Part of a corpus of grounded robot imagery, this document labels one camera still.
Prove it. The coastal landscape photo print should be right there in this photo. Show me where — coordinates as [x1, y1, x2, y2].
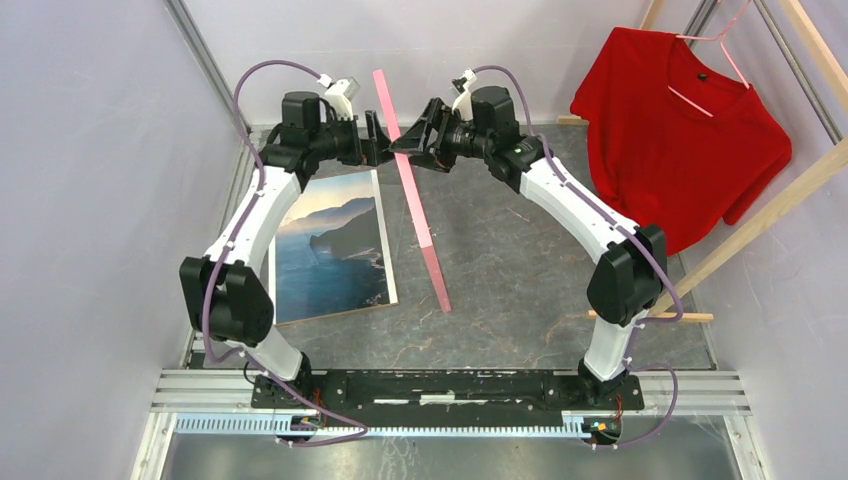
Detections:
[268, 170, 398, 325]

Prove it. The pink clothes hanger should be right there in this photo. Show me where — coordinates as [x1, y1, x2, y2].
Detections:
[667, 0, 757, 119]

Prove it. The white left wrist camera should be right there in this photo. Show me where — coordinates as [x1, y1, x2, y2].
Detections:
[317, 74, 360, 121]

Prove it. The aluminium rail frame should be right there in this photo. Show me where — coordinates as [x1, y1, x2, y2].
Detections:
[129, 0, 770, 480]

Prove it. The red t-shirt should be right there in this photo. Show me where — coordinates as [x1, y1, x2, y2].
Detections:
[571, 27, 792, 255]

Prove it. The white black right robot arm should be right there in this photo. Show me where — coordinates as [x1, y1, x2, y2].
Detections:
[389, 86, 667, 408]

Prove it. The wooden clothes rack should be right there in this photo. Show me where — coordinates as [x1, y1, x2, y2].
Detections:
[557, 0, 848, 325]

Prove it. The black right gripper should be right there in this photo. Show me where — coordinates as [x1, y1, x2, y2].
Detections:
[390, 97, 493, 173]

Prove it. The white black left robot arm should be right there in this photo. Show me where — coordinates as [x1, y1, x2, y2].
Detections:
[179, 91, 390, 408]

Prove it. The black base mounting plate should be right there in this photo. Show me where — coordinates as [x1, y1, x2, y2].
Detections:
[250, 368, 645, 429]

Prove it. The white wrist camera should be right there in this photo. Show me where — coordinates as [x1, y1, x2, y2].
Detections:
[451, 69, 477, 121]
[317, 74, 360, 121]

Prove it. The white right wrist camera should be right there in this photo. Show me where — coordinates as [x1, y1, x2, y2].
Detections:
[451, 69, 477, 121]

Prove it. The pink wooden picture frame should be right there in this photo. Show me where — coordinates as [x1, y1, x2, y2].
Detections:
[372, 69, 452, 313]

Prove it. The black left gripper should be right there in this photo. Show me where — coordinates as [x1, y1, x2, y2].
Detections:
[310, 110, 402, 167]

